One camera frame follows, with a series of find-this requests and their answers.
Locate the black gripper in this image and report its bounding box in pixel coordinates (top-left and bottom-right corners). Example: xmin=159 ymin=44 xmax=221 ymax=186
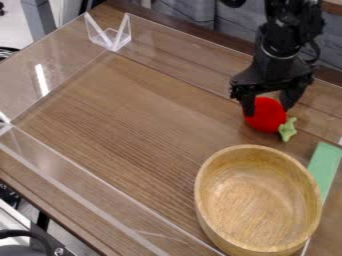
xmin=230 ymin=53 xmax=316 ymax=117

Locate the red plush fruit green stem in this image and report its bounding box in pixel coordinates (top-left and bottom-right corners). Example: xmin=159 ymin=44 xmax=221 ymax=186
xmin=244 ymin=97 xmax=298 ymax=142

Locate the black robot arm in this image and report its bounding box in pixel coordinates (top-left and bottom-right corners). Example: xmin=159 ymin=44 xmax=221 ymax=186
xmin=230 ymin=0 xmax=326 ymax=117

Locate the green tape strip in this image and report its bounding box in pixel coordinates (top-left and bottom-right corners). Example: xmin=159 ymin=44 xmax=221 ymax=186
xmin=308 ymin=142 xmax=342 ymax=201

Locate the wooden bowl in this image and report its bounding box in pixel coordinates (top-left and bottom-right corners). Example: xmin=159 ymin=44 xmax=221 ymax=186
xmin=194 ymin=144 xmax=322 ymax=256

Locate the clear acrylic enclosure wall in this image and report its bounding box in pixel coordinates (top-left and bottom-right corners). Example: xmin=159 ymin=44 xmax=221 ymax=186
xmin=0 ymin=10 xmax=342 ymax=256

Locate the black metal bracket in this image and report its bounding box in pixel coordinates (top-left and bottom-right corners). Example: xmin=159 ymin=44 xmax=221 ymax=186
xmin=30 ymin=224 xmax=77 ymax=256

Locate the black cable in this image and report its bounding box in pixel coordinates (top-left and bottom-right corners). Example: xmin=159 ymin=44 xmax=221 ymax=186
xmin=0 ymin=228 xmax=51 ymax=256

